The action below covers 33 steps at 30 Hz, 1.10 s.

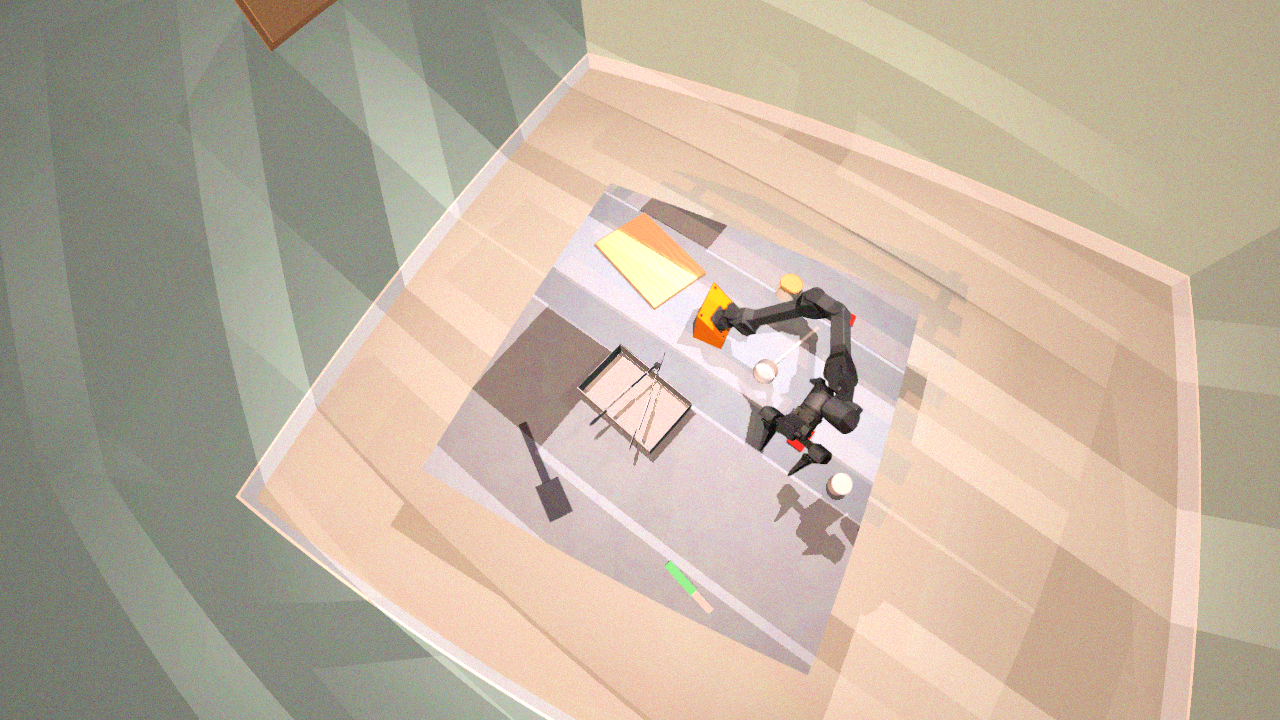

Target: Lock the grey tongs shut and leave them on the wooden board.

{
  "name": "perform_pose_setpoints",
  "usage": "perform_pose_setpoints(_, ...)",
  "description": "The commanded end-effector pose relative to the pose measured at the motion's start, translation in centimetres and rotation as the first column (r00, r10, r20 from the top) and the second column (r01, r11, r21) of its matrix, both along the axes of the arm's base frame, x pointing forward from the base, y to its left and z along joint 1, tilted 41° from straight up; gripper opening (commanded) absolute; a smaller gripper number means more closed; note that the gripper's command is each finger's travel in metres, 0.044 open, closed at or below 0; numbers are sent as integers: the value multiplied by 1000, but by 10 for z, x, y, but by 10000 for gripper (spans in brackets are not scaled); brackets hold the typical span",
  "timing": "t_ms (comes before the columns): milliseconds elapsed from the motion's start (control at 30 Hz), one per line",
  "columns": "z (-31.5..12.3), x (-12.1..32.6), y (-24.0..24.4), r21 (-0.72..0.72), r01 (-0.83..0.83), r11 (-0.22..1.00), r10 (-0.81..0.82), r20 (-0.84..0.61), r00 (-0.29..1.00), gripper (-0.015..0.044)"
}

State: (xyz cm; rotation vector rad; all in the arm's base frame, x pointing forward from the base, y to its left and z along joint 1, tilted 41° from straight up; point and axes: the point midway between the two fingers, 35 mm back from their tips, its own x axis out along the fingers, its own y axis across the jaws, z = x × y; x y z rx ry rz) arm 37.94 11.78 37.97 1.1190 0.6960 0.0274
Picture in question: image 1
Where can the grey spatula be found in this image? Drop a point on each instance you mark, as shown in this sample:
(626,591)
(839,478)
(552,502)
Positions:
(550,492)

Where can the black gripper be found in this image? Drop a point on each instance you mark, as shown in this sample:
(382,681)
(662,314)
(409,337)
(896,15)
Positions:
(816,452)

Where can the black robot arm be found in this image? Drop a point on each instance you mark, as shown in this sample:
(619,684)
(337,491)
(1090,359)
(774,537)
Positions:
(839,371)

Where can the silver saucepan with long handle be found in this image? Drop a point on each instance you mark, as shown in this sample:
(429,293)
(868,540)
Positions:
(767,370)

